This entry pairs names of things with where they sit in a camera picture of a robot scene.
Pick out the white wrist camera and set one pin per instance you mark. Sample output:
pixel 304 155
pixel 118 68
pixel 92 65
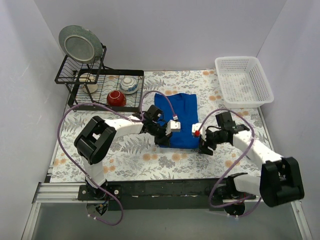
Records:
pixel 174 126
pixel 198 131

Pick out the white plastic basket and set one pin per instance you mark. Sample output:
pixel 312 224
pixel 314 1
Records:
pixel 243 82

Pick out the black wire dish rack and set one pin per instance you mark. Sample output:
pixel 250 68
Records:
pixel 108 79

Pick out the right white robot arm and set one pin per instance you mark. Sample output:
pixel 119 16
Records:
pixel 280 180

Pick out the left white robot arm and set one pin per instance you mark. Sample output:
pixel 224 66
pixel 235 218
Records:
pixel 96 137

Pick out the cream mug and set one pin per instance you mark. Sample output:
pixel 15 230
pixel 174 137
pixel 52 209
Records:
pixel 89 83

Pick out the red bowl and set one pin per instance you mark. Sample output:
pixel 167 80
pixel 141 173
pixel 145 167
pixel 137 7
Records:
pixel 116 98

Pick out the white blue patterned bowl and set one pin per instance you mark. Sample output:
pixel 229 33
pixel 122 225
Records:
pixel 128 85

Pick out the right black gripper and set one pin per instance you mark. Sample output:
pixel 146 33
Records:
pixel 206 144

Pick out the blue printed t shirt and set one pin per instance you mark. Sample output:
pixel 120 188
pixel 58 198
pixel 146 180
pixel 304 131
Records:
pixel 186 108

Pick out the aluminium frame rail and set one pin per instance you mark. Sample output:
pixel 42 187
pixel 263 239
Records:
pixel 57 214

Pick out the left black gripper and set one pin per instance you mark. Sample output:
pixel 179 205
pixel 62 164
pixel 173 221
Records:
pixel 163 137

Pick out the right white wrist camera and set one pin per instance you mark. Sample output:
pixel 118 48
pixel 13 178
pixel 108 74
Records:
pixel 198 131

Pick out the grey green plate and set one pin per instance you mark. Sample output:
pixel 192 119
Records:
pixel 80 44

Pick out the floral table mat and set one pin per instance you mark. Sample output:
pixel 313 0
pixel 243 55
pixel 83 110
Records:
pixel 136 157

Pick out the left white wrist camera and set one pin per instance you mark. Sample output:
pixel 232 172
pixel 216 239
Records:
pixel 174 126

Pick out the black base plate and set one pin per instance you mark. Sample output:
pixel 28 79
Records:
pixel 160 194

